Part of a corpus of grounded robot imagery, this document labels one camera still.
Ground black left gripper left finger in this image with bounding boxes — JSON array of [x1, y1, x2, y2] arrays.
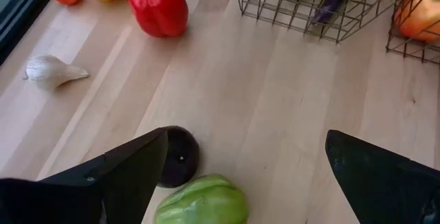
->
[[0, 127, 169, 224]]

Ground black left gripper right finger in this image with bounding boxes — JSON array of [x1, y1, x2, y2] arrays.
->
[[324, 129, 440, 224]]

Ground dark purple round vegetable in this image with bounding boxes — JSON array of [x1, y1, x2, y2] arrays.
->
[[157, 125, 201, 189]]

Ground light green bell pepper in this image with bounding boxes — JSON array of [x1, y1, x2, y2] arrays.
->
[[153, 173, 249, 224]]

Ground white garlic bulb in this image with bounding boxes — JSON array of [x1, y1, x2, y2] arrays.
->
[[23, 54, 90, 91]]

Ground gold wire basket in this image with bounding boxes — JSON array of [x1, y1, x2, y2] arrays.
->
[[233, 0, 433, 44], [385, 0, 440, 65]]

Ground long purple eggplant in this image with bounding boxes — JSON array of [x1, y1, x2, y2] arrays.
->
[[311, 0, 357, 25]]

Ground red bell pepper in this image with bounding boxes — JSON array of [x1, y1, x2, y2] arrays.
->
[[126, 0, 189, 39]]

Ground black metal table frame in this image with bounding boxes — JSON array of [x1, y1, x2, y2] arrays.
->
[[0, 0, 52, 65]]

